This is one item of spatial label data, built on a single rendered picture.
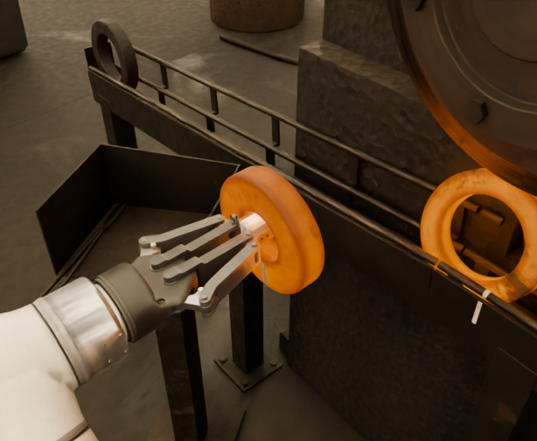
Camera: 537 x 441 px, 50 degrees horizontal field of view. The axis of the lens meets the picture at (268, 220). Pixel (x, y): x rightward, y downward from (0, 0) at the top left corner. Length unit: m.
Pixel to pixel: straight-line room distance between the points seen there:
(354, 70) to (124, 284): 0.54
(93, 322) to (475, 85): 0.41
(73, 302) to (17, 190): 1.81
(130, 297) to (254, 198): 0.17
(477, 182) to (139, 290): 0.46
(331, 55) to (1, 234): 1.45
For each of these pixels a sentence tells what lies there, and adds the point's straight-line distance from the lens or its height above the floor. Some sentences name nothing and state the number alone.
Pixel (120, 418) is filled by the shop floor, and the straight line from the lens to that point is 1.53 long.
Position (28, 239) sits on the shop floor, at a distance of 2.10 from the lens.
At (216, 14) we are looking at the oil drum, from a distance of 3.66.
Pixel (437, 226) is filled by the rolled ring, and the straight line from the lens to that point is 0.85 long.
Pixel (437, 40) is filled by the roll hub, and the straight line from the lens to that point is 0.60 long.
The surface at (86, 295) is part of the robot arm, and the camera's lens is 0.56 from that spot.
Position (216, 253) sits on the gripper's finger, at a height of 0.85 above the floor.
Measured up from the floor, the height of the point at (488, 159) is 0.90.
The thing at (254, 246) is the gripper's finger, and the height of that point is 0.85.
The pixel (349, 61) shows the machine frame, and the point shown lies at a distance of 0.98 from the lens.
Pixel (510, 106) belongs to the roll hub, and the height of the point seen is 1.01.
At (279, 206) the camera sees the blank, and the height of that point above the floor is 0.89.
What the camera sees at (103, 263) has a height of 0.59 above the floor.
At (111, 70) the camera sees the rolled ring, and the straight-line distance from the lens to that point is 1.60.
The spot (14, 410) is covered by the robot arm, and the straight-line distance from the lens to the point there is 0.53.
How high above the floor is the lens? 1.26
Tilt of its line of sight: 39 degrees down
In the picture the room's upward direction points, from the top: straight up
